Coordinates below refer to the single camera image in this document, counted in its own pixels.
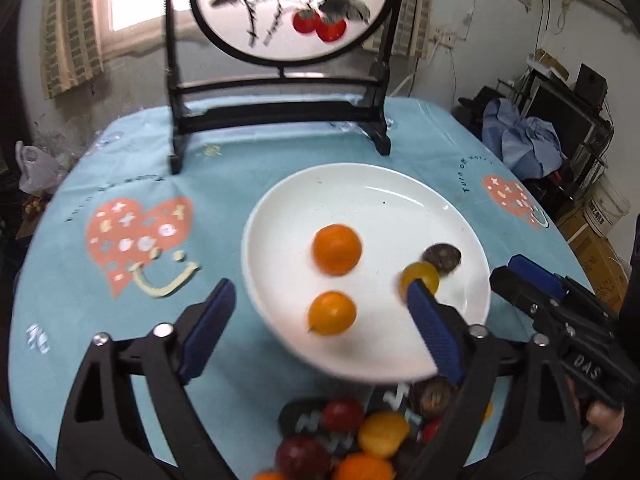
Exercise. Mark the red cherry tomato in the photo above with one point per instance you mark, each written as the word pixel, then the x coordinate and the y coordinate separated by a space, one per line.
pixel 343 416

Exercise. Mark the beige curtain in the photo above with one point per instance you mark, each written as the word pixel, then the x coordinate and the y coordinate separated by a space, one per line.
pixel 411 36
pixel 70 51

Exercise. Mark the right beige curtain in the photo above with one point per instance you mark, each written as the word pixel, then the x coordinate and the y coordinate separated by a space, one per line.
pixel 411 36

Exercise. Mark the yellow-orange cherry tomato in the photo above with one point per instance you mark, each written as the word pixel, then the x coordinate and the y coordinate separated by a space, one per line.
pixel 331 314

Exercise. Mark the white plastic bucket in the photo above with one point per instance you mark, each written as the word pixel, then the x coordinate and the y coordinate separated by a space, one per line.
pixel 604 206

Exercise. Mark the large orange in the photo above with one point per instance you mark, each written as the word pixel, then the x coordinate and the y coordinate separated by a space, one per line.
pixel 362 466

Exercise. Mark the blue clothes pile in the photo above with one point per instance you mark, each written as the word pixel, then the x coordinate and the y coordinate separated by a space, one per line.
pixel 528 146

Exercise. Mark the large dark red plum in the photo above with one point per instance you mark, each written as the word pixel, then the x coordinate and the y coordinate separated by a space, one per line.
pixel 302 457

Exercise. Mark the dark brown water chestnut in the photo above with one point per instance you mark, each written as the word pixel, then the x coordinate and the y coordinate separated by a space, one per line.
pixel 444 257

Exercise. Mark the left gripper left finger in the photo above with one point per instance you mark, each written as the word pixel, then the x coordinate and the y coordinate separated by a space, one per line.
pixel 201 326

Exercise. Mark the black metal shelf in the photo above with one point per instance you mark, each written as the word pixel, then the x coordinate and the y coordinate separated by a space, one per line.
pixel 584 134

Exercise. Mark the left beige curtain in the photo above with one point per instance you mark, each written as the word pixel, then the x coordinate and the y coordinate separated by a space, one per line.
pixel 70 51

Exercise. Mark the yellow-brown small fruit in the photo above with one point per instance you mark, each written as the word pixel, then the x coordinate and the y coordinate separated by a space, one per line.
pixel 382 433

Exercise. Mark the white plastic bag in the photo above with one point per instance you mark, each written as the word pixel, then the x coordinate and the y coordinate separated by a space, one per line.
pixel 40 172

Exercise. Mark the right hand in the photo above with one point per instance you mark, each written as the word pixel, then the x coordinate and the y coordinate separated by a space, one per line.
pixel 605 423

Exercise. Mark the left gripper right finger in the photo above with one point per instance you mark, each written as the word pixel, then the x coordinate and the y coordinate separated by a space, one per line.
pixel 439 339

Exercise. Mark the white round plate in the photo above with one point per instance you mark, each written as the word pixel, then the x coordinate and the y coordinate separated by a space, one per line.
pixel 396 218

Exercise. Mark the cardboard box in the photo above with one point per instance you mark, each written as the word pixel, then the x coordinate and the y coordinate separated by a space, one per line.
pixel 605 273

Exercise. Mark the round painted screen ornament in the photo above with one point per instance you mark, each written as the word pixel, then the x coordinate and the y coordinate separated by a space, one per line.
pixel 306 43

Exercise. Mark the large dark water chestnut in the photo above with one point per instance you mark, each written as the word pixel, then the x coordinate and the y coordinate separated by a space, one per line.
pixel 433 397

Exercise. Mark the yellow cherry tomato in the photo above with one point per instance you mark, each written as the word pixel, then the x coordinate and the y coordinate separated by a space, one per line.
pixel 418 271

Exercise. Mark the orange tangerine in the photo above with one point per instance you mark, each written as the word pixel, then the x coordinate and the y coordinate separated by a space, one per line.
pixel 336 249

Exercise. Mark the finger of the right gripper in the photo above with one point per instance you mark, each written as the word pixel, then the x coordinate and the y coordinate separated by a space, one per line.
pixel 525 296
pixel 537 274

